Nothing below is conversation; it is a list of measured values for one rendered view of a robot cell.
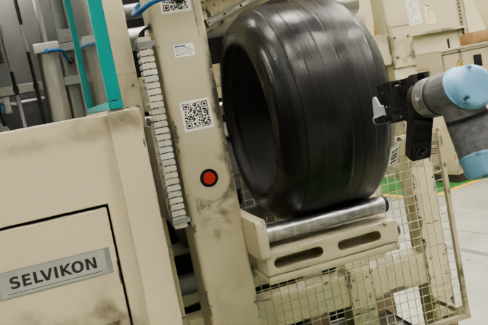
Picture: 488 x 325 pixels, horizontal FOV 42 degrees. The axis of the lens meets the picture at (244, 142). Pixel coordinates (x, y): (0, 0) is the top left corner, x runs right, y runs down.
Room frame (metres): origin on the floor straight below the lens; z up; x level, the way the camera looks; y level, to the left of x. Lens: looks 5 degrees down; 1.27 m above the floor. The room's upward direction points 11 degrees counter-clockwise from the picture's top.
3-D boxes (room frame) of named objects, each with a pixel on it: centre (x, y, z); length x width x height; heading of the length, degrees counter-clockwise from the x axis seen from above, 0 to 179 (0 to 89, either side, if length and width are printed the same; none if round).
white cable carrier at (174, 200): (1.58, 0.19, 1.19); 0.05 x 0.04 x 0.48; 16
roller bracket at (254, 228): (1.67, 0.05, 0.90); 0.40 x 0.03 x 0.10; 16
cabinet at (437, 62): (6.31, -2.15, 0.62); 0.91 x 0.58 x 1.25; 121
